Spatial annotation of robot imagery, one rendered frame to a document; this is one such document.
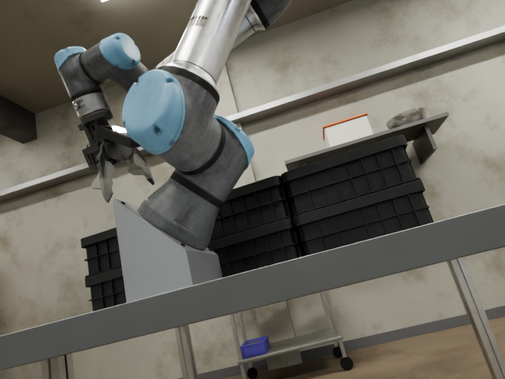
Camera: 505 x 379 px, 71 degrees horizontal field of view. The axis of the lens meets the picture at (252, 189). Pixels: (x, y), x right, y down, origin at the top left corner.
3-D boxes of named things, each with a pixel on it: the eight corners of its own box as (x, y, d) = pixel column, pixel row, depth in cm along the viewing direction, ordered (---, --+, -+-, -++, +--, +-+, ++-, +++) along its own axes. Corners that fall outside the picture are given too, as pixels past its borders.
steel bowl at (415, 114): (425, 132, 324) (420, 119, 328) (436, 116, 291) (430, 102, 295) (388, 143, 329) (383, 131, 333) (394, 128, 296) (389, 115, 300)
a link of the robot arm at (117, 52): (153, 56, 84) (119, 75, 88) (117, 21, 75) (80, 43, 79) (152, 81, 80) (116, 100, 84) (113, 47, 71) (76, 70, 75)
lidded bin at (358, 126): (371, 148, 330) (363, 126, 336) (376, 134, 299) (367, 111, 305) (329, 160, 336) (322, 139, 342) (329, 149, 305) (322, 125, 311)
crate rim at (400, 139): (408, 142, 79) (404, 132, 79) (281, 183, 85) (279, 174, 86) (393, 181, 116) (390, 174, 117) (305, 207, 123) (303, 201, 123)
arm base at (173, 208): (179, 244, 59) (211, 194, 60) (122, 201, 65) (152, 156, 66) (216, 255, 73) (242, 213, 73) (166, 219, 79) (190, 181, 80)
